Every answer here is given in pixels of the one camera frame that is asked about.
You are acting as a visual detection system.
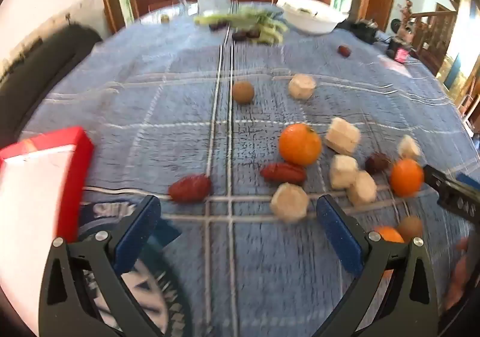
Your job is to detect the black sofa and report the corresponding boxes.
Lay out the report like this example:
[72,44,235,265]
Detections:
[0,23,104,142]

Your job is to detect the small beige bread piece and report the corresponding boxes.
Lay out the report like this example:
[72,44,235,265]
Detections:
[270,183,310,223]

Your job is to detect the person's right hand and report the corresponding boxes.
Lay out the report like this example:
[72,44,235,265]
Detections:
[444,237,469,311]

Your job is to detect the red shallow box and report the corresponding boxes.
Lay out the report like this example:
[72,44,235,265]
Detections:
[0,127,94,245]

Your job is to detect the brown longan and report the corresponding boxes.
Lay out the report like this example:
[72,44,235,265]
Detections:
[232,81,255,104]
[397,215,424,242]

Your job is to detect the wooden chair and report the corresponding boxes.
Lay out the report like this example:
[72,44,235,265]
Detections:
[407,3,460,75]

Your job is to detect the dark wrinkled date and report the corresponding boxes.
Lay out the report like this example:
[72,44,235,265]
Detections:
[365,152,391,175]

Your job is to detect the green vegetable stalks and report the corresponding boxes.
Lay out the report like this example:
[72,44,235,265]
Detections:
[194,7,289,45]

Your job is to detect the white red printed card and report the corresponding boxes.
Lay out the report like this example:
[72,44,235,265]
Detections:
[377,55,413,78]

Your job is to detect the black power adapter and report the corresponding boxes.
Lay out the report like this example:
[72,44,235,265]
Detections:
[347,20,380,45]

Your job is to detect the white bowl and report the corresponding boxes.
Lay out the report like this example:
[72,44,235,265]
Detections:
[276,0,349,35]

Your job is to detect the orange mandarin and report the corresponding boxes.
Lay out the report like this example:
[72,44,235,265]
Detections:
[278,123,323,167]
[390,159,425,198]
[373,226,406,279]

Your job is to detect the pale sugarcane chunk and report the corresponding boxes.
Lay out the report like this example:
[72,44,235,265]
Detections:
[397,134,422,159]
[347,171,378,207]
[329,155,359,190]

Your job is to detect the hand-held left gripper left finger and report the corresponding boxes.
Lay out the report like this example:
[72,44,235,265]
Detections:
[39,194,166,337]

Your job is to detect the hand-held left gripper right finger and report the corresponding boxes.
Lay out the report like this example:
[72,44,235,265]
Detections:
[313,194,439,337]

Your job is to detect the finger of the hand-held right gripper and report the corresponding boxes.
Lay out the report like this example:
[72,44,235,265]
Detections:
[455,172,480,193]
[424,165,480,225]

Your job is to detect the large beige bread chunk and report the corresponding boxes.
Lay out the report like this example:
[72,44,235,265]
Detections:
[324,117,362,156]

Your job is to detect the black bottle red label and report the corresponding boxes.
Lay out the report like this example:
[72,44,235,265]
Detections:
[387,38,411,64]

